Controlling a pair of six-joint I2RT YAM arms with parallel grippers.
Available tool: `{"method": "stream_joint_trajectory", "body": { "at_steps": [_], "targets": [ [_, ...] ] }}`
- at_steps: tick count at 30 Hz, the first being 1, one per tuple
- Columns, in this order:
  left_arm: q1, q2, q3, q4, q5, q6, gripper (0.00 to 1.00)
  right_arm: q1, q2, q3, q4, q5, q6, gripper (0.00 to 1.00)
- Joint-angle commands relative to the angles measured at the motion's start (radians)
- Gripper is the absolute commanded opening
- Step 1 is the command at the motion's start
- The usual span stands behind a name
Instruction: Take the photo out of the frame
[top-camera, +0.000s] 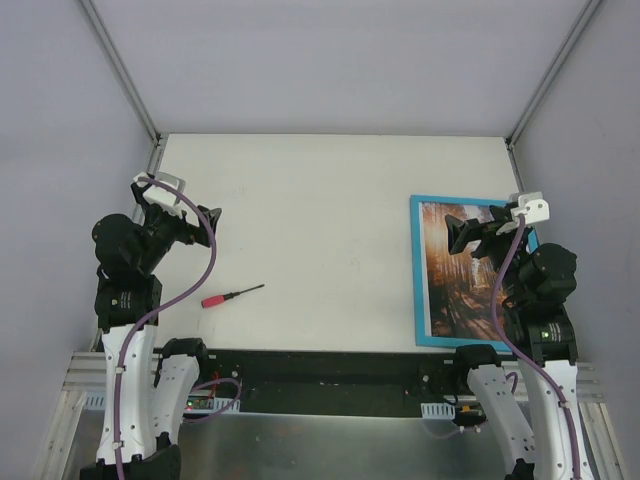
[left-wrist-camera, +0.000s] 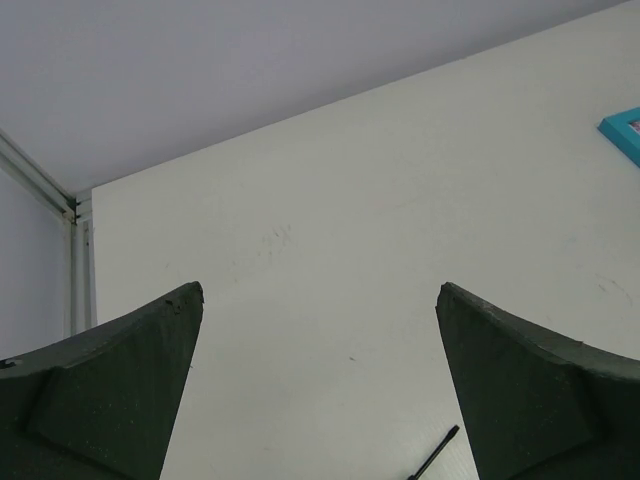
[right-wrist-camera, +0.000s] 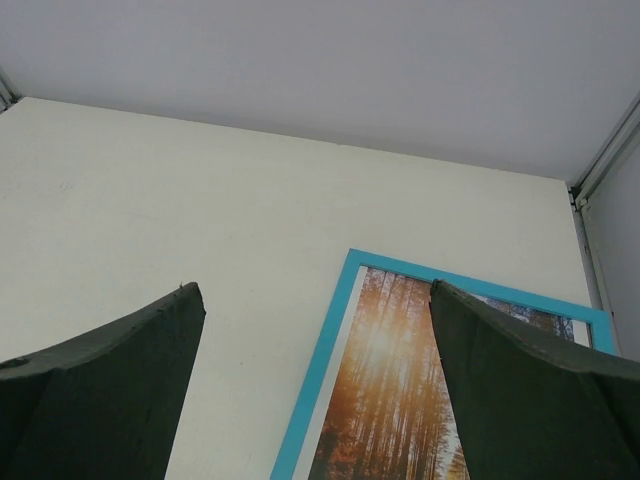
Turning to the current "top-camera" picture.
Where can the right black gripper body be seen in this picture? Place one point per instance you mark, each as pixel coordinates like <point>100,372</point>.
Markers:
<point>482,235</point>

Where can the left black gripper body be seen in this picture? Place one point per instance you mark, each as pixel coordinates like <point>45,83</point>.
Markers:
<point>187,228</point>

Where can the red handled screwdriver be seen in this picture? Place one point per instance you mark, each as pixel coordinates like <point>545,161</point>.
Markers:
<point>217,300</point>

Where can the blue wooden picture frame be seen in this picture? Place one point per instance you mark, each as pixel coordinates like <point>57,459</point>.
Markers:
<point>418,301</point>

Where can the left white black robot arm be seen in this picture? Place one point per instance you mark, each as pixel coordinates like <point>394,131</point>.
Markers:
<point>145,399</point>

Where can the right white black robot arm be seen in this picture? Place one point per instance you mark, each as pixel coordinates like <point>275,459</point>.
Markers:
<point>527,308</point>

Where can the forest photo print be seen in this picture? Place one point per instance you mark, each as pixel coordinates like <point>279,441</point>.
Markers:
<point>457,288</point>

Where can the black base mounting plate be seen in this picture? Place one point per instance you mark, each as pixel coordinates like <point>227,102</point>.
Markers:
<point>387,385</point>

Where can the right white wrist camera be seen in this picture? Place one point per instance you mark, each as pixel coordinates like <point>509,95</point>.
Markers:
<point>525,208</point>

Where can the left aluminium corner post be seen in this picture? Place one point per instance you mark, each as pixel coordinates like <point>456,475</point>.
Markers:
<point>119,69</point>

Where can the aluminium corner post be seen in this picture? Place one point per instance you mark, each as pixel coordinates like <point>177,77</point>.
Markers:
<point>576,31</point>
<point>119,69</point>

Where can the aluminium front rail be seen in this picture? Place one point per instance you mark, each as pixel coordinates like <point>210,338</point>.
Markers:
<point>87,372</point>

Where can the right grey cable duct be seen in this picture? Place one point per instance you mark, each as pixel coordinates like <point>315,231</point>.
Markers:
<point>438,411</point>

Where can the grey cable duct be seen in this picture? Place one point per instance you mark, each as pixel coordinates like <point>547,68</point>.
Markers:
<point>196,404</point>
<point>438,411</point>

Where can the left grey cable duct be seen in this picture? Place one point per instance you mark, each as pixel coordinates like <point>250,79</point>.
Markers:
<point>196,404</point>

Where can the right aluminium corner post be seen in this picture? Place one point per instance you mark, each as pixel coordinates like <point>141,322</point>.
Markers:
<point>576,31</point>

